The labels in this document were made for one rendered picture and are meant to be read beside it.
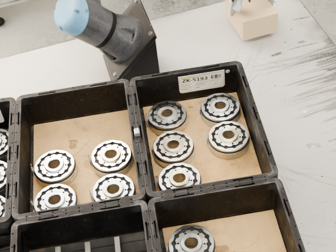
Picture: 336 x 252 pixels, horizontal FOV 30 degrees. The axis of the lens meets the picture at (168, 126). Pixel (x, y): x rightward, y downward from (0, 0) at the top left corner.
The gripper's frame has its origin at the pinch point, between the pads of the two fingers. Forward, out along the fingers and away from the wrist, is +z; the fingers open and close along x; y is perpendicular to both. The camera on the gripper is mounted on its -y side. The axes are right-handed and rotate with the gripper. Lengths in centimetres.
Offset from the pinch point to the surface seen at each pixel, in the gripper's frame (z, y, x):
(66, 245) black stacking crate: -6, 72, -75
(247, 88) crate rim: -16, 49, -21
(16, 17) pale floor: 78, -140, -81
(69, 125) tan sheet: -6, 36, -67
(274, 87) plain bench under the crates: 6.9, 30.3, -4.4
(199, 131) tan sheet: -6, 50, -35
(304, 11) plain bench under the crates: 7.1, -0.7, 19.9
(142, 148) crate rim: -16, 59, -52
